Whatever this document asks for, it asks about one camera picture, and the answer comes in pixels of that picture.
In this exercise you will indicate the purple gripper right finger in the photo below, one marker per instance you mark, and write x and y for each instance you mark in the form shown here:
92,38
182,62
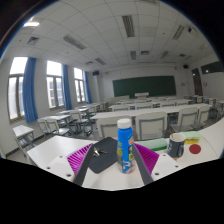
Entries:
146,160

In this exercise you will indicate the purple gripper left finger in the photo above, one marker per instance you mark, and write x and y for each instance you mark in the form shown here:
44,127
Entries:
79,162

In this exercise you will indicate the green cloth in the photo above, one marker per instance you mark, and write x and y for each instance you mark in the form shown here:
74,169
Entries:
153,145

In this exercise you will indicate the metal keys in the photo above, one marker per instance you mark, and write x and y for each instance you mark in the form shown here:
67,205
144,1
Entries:
97,152

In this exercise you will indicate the blue bottle white cap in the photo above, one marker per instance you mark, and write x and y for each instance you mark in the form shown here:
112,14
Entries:
125,141

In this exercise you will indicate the dark blue mug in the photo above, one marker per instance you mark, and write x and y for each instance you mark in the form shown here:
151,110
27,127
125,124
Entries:
176,145

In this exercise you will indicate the white chair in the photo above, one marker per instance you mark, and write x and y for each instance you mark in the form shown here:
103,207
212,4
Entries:
187,117
203,116
151,125
107,127

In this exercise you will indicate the white chair centre left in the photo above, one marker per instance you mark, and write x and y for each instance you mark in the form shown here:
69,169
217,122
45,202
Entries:
107,127

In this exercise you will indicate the red round coaster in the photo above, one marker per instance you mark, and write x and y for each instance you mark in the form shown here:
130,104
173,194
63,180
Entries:
195,149

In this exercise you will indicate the long white desk row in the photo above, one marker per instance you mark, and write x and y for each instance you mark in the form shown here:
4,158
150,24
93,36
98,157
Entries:
134,113

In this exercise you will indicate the yellow green sponge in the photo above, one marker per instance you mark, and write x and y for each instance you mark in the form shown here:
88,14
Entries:
191,137

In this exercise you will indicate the small white desk left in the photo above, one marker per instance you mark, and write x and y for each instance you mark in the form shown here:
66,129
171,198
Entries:
24,137

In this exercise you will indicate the blue curtain far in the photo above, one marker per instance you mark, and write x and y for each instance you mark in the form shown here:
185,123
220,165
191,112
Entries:
88,92

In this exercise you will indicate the blue curtain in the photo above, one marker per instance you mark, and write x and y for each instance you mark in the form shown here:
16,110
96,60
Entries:
88,92
28,91
67,97

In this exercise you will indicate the blue curtain middle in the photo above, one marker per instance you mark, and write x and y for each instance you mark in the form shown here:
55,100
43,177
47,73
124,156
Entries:
67,97

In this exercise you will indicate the white chair far right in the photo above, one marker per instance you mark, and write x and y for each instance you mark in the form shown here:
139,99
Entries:
203,116

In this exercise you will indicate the green chalkboard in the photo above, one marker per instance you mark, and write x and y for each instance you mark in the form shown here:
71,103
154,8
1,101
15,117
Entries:
153,85

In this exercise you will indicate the blue curtain left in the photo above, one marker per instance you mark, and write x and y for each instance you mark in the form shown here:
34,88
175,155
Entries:
28,91

